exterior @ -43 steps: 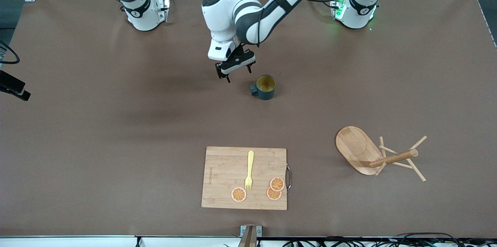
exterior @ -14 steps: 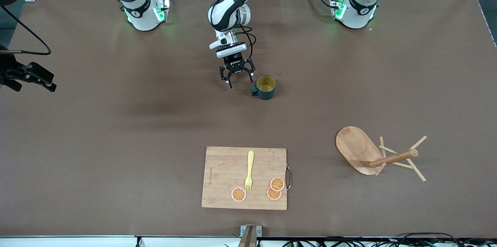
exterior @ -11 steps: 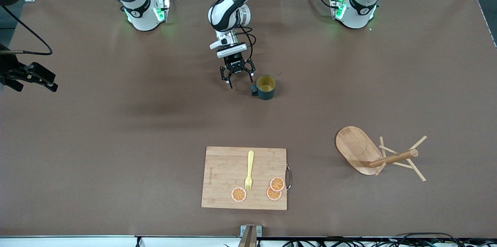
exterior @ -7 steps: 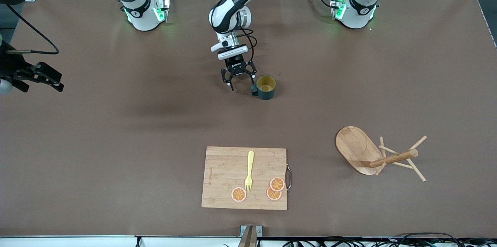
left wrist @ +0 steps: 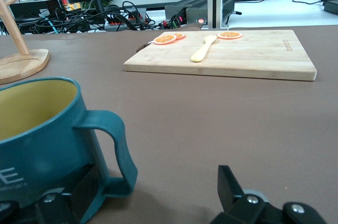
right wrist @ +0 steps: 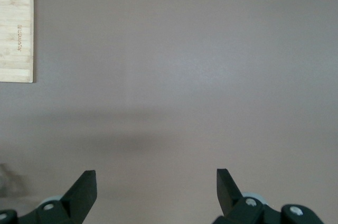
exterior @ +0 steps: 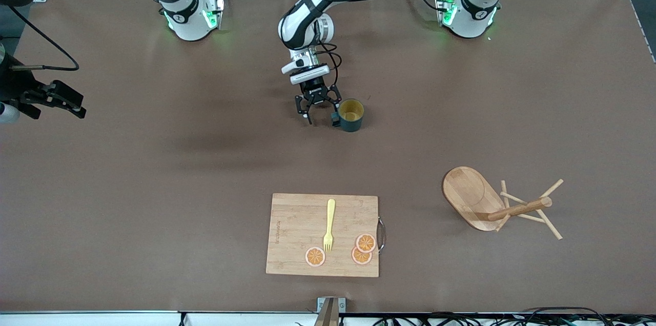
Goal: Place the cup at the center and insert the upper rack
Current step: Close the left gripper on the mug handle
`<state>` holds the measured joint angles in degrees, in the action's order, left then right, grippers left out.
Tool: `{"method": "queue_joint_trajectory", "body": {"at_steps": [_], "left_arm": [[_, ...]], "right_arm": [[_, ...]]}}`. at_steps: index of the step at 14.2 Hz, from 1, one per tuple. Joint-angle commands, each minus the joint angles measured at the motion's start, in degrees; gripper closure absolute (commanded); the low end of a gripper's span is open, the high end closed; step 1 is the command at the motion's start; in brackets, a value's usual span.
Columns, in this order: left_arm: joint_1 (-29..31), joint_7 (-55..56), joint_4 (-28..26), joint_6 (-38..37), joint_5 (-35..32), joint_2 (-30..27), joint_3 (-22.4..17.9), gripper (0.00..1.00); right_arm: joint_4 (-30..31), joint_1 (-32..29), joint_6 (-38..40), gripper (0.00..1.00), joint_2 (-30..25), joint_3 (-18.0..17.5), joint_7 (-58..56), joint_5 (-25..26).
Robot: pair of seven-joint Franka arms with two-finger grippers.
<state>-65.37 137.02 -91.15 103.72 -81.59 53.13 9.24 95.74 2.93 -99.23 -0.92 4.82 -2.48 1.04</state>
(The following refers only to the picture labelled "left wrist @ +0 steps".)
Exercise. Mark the black device red light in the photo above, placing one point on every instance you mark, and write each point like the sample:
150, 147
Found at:
175, 21

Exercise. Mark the bamboo cutting board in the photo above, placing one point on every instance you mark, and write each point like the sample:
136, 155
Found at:
237, 57

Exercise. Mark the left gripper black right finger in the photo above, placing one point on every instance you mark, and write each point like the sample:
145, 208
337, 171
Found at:
231, 195

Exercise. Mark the grey power strip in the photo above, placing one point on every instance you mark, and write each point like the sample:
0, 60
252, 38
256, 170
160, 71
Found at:
137, 12

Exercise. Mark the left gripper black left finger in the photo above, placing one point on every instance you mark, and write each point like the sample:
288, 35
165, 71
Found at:
84, 195

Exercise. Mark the large black case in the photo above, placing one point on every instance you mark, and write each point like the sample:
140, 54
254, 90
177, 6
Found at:
31, 7

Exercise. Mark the orange fruit slice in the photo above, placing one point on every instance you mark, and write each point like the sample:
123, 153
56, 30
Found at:
229, 35
180, 35
165, 39

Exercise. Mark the flat black device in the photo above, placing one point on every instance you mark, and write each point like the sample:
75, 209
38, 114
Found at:
331, 4

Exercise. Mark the black electronics box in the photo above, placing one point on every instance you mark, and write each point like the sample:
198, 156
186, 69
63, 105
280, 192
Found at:
190, 10

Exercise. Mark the yellow fork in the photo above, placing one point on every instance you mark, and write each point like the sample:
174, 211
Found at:
202, 52

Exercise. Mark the yellow object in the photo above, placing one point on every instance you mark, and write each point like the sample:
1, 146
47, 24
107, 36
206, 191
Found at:
72, 6

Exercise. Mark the teal cup yellow inside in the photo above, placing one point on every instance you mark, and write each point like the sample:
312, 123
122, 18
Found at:
52, 134

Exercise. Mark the wooden cup rack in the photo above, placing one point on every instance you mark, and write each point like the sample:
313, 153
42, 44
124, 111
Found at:
18, 65

